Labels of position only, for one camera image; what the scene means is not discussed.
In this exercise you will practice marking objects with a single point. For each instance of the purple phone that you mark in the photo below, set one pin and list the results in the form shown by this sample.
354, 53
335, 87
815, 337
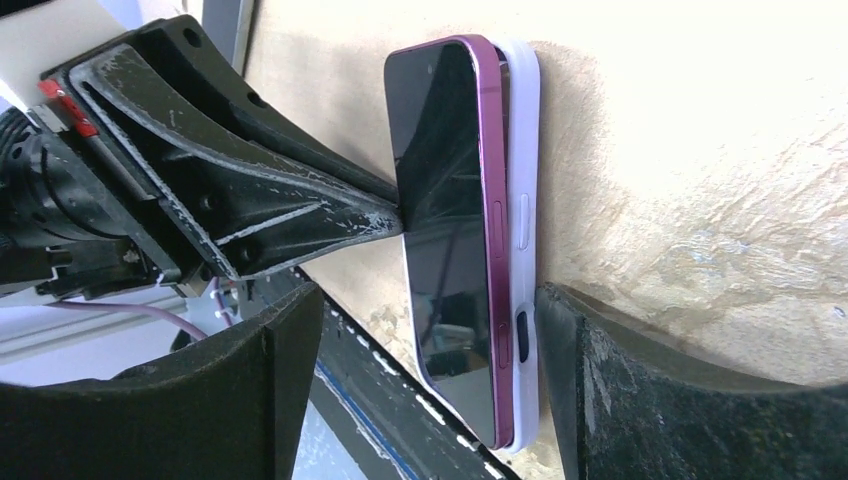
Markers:
444, 105

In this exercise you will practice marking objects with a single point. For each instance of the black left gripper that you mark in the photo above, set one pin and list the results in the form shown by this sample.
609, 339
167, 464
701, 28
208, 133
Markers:
171, 161

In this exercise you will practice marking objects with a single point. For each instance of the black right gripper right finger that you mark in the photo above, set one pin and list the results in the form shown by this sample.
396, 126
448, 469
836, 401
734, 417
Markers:
627, 405

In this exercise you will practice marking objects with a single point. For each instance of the aluminium frame rail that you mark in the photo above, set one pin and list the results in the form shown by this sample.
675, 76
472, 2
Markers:
32, 330

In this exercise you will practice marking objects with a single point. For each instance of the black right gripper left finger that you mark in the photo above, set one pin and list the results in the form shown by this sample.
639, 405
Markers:
227, 407

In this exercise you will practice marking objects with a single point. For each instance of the lavender phone case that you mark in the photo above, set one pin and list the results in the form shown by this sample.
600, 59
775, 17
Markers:
521, 69

